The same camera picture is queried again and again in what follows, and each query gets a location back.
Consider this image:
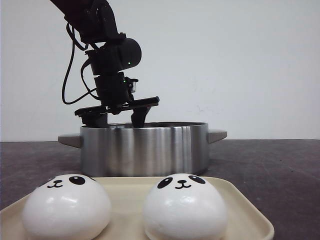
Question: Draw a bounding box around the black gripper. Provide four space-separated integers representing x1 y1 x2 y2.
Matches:
74 72 160 128

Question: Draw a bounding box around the panda bun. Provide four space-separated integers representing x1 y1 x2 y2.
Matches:
142 173 228 240
21 174 112 240

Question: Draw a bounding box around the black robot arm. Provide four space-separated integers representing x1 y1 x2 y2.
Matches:
53 0 159 128

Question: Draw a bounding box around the stainless steel steamer pot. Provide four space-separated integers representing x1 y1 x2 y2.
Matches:
58 122 227 177

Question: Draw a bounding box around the cream rectangular plastic tray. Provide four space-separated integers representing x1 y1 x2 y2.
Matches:
0 176 275 240

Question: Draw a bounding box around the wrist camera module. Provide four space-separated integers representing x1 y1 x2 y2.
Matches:
124 76 139 95

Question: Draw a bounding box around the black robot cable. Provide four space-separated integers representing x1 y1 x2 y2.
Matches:
61 22 101 106

